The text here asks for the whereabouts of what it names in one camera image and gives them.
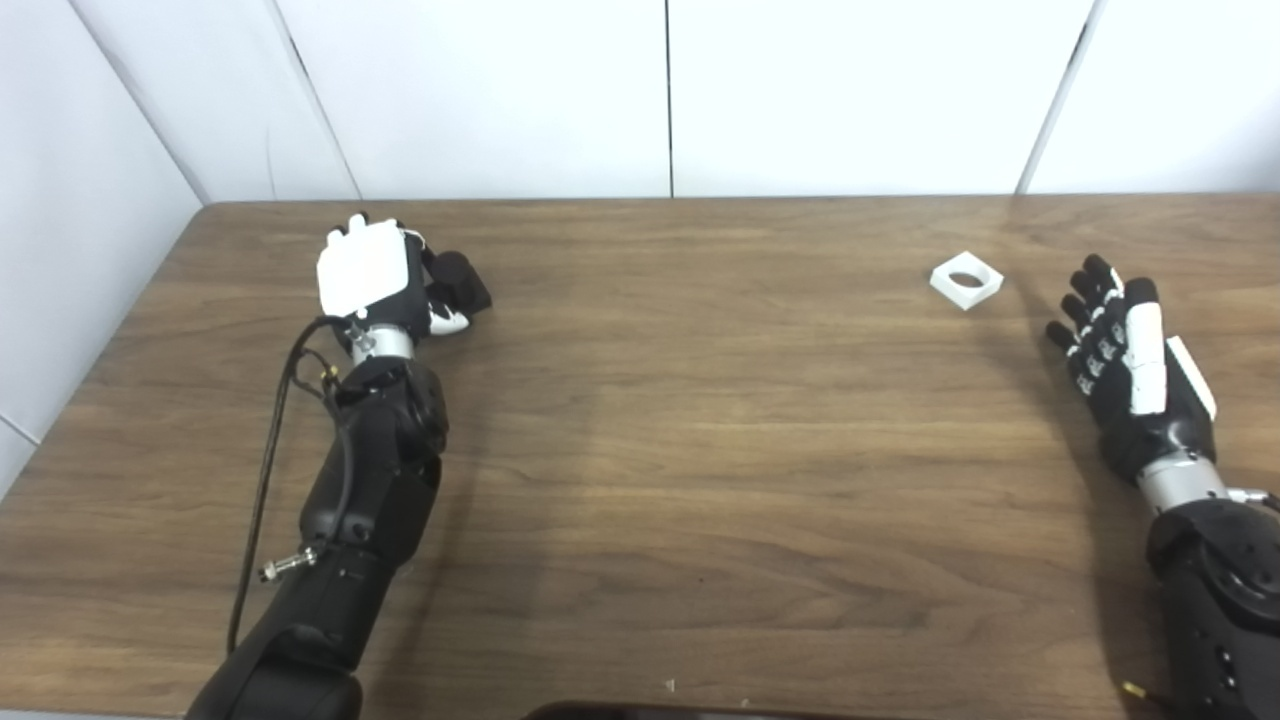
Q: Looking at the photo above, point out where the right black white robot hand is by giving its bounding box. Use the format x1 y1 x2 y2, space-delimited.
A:
1046 254 1219 486

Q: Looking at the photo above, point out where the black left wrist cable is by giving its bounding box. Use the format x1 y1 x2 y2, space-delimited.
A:
228 316 351 656

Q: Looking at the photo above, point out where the white square piece with hole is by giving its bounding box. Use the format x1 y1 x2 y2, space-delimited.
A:
929 251 1005 311

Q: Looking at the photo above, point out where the black peg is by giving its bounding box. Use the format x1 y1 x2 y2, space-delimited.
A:
428 251 493 319

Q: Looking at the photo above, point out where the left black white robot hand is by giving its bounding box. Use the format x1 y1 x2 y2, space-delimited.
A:
316 213 473 341

